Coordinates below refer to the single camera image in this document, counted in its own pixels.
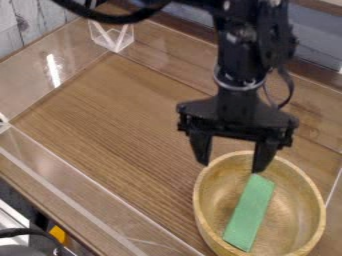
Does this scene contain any brown wooden bowl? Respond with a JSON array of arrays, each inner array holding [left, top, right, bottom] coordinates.
[[192, 151, 326, 256]]

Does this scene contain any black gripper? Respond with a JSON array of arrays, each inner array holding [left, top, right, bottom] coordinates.
[[176, 66, 299, 173]]

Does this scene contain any clear acrylic front wall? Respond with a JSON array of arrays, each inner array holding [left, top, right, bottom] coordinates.
[[0, 124, 204, 256]]

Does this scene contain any yellow and black device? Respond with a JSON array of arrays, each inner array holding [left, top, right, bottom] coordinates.
[[48, 225, 81, 256]]

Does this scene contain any clear acrylic corner bracket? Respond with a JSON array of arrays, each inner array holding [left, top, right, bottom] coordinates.
[[88, 20, 134, 53]]

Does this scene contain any green rectangular block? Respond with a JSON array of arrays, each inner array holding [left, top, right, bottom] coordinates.
[[221, 174, 275, 252]]

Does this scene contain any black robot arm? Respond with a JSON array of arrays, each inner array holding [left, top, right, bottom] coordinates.
[[50, 0, 299, 173]]

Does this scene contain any black cable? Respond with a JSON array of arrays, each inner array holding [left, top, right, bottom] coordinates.
[[0, 227, 64, 256]]

